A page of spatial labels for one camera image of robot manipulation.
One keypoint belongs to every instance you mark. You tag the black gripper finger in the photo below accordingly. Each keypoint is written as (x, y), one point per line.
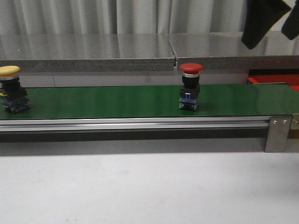
(261, 15)
(291, 26)

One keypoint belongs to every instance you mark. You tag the yellow mushroom push button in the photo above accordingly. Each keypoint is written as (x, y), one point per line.
(14, 97)

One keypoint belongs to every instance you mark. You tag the red plastic tray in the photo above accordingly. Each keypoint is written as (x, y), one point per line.
(291, 80)

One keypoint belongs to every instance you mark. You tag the right grey stone slab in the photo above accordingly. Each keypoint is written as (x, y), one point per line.
(226, 51)

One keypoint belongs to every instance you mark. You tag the grey stone slab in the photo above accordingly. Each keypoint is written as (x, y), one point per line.
(87, 53)
(226, 51)

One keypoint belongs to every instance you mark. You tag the green conveyor belt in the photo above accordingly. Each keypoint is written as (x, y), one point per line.
(157, 101)

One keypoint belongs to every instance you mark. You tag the conveyor end plate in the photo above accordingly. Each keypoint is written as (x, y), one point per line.
(294, 127)

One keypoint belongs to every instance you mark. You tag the left grey stone slab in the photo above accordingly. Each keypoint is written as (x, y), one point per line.
(87, 53)

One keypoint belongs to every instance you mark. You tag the grey pleated curtain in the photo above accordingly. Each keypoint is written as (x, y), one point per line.
(121, 16)

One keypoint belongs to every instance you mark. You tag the metal conveyor support bracket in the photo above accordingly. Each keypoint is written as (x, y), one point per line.
(279, 127)

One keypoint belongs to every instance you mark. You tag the aluminium conveyor side rail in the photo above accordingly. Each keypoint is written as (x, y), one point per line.
(49, 125)

